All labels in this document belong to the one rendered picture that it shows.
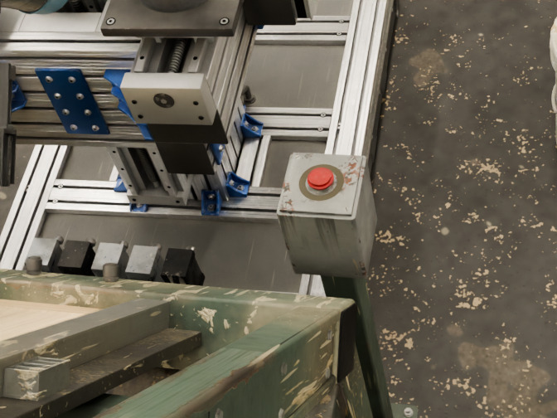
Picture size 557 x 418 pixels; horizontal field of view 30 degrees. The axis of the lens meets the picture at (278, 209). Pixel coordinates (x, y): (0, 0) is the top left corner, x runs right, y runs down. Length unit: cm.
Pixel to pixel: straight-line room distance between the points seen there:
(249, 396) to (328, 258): 59
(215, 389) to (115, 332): 43
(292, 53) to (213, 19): 110
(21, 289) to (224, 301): 32
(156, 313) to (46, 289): 21
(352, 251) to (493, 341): 91
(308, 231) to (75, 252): 44
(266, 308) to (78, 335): 33
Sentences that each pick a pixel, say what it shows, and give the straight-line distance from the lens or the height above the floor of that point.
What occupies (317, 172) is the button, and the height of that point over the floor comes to 95.
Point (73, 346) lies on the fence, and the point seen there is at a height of 114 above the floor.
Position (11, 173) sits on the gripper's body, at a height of 143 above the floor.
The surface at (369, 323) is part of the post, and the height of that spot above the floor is 51.
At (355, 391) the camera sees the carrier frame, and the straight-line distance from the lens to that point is 165.
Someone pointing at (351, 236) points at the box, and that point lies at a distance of 155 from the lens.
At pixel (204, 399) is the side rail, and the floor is 136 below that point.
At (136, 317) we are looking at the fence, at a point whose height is 100.
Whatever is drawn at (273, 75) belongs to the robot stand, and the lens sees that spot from 271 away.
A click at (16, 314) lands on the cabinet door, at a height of 97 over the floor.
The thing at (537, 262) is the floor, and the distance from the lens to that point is 255.
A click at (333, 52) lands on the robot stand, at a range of 273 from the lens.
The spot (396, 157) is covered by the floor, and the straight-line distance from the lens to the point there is 275.
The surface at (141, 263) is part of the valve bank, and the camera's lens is 174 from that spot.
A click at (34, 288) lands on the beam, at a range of 161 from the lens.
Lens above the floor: 215
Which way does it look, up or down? 53 degrees down
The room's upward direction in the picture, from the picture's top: 17 degrees counter-clockwise
